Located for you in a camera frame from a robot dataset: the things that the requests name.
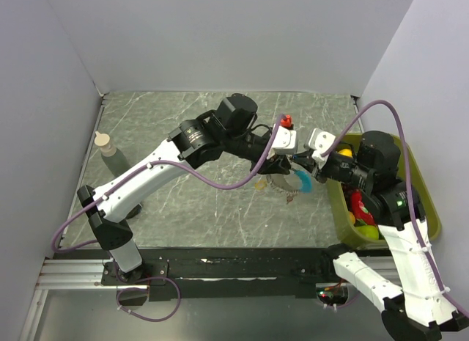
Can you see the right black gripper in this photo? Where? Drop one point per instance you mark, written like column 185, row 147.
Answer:
column 305, row 159

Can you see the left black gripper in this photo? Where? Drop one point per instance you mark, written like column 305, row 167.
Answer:
column 278, row 165

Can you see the light blue key handle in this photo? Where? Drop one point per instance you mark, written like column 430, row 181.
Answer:
column 305, row 181

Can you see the metal keyring with small rings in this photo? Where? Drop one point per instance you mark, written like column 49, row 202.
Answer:
column 288, row 186

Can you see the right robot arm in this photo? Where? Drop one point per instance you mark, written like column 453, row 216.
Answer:
column 417, row 309

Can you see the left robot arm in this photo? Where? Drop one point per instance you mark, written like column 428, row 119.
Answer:
column 226, row 129

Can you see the yellow toy lemon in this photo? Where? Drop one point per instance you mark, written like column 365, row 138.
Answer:
column 346, row 151

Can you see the red toy fruit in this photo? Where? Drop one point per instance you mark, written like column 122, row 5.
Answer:
column 359, row 210

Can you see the orange toy fruit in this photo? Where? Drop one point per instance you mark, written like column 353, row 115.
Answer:
column 352, row 218

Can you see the yellow-green toy fruit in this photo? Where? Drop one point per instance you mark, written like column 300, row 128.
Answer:
column 369, row 231

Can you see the olive green plastic bin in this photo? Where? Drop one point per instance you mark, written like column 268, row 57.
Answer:
column 421, row 194

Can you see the black paper cup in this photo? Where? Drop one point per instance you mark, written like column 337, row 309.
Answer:
column 134, row 212

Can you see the grey bottle beige cap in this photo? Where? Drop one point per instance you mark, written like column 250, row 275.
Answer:
column 113, row 157

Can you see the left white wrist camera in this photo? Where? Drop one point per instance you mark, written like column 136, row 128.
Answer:
column 286, row 139

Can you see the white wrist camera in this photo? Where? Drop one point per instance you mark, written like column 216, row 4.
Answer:
column 286, row 139
column 319, row 141

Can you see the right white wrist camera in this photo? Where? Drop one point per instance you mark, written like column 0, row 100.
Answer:
column 319, row 141

